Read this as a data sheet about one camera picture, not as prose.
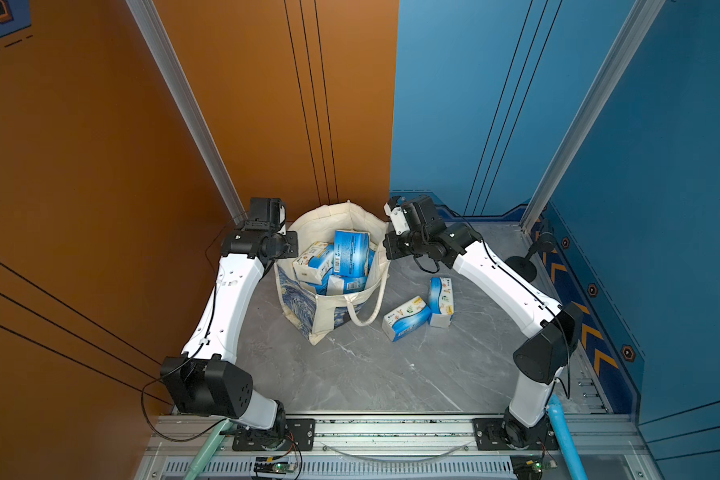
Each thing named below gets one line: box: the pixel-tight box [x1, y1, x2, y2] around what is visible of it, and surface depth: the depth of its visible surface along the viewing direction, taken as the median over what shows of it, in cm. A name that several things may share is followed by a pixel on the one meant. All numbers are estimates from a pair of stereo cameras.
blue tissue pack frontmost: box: [306, 274, 369, 296], surface depth 86 cm
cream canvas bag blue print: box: [315, 201, 389, 345], surface depth 86 cm
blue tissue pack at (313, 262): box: [292, 241, 334, 285], surface depth 85 cm
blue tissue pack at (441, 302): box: [427, 277, 455, 328], surface depth 91 cm
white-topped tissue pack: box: [332, 230, 371, 277], surface depth 86 cm
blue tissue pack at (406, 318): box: [382, 295, 432, 342], surface depth 87 cm
